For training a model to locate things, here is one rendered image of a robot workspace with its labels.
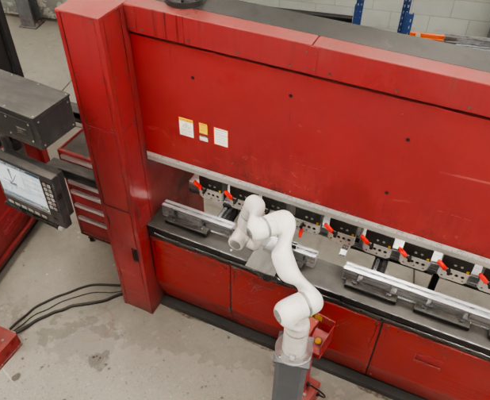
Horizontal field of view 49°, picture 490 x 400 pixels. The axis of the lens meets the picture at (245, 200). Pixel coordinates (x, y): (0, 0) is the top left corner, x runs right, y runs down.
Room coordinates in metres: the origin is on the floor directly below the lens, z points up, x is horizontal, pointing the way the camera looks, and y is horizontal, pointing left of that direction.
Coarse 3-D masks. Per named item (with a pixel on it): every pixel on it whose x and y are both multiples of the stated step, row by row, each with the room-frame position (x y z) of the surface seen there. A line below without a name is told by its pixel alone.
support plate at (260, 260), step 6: (264, 240) 2.15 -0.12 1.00; (258, 252) 2.06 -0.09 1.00; (264, 252) 2.06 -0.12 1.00; (252, 258) 2.02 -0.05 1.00; (258, 258) 2.02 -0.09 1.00; (264, 258) 2.02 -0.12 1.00; (270, 258) 2.02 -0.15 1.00; (246, 264) 1.97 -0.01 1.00; (252, 264) 1.97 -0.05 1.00; (258, 264) 1.97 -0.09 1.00; (264, 264) 1.97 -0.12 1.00; (270, 264) 1.97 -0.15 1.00; (258, 270) 1.93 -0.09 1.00; (264, 270) 1.93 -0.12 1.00; (270, 270) 1.93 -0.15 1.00
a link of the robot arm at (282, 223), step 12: (264, 216) 1.68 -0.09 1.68; (276, 216) 1.68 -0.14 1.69; (288, 216) 1.69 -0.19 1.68; (276, 228) 1.63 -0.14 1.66; (288, 228) 1.65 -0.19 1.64; (288, 240) 1.60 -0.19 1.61; (276, 252) 1.57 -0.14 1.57; (288, 252) 1.56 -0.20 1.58; (276, 264) 1.53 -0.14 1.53; (288, 264) 1.52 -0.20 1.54; (288, 276) 1.49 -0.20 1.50; (300, 276) 1.50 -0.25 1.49; (300, 288) 1.48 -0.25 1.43; (312, 288) 1.47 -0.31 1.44; (312, 300) 1.42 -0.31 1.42; (312, 312) 1.39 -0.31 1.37
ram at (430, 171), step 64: (192, 64) 2.35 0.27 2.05; (256, 64) 2.21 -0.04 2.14; (256, 128) 2.20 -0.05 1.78; (320, 128) 2.07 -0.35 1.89; (384, 128) 1.95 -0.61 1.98; (448, 128) 1.85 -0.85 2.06; (256, 192) 2.20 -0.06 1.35; (320, 192) 2.05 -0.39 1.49; (384, 192) 1.92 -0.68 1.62; (448, 192) 1.81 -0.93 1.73
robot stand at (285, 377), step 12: (276, 360) 1.36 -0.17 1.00; (276, 372) 1.38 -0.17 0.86; (288, 372) 1.35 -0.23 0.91; (300, 372) 1.34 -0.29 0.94; (276, 384) 1.37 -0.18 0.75; (288, 384) 1.35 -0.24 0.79; (300, 384) 1.34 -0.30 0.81; (276, 396) 1.36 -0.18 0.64; (288, 396) 1.35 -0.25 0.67; (300, 396) 1.35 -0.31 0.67
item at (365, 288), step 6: (348, 282) 1.93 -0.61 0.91; (360, 282) 1.93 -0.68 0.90; (354, 288) 1.89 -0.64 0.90; (360, 288) 1.89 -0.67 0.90; (366, 288) 1.89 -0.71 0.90; (372, 288) 1.89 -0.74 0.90; (366, 294) 1.86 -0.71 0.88; (372, 294) 1.85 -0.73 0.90; (378, 294) 1.84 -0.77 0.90; (384, 294) 1.84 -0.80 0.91; (384, 300) 1.82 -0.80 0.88; (390, 300) 1.81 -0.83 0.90
